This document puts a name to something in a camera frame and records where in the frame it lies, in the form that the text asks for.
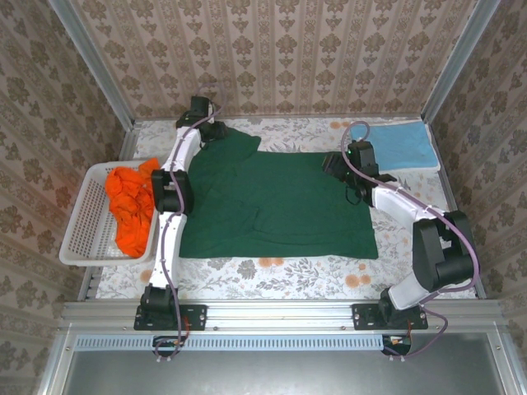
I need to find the dark green t-shirt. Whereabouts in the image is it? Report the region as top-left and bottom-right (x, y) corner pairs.
(177, 126), (380, 260)

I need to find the folded white t-shirt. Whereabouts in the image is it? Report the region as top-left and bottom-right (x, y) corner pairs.
(352, 118), (442, 177)

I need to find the orange t-shirt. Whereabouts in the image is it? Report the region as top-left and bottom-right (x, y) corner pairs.
(105, 156), (161, 259)

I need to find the floral tablecloth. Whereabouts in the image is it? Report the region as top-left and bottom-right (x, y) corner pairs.
(95, 116), (481, 301)

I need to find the white perforated plastic basket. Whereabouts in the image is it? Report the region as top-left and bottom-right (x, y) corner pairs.
(58, 160), (164, 267)

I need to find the black controller board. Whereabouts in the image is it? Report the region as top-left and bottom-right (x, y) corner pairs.
(152, 335), (189, 358)
(380, 333), (413, 357)

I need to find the grey metal panel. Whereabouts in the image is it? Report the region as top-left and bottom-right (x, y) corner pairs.
(39, 331), (527, 395)

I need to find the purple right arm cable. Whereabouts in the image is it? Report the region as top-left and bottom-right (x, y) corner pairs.
(341, 119), (482, 360)

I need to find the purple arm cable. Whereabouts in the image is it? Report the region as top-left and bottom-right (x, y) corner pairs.
(154, 81), (226, 361)
(341, 119), (482, 360)

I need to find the aluminium frame post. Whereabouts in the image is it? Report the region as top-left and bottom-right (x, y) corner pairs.
(48, 0), (136, 132)
(422, 0), (501, 124)

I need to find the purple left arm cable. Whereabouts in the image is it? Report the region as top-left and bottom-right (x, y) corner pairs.
(154, 81), (226, 361)

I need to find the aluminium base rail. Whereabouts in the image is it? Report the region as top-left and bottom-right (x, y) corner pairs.
(60, 299), (514, 332)

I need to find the slotted grey cable duct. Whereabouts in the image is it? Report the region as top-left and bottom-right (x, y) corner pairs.
(76, 333), (386, 351)

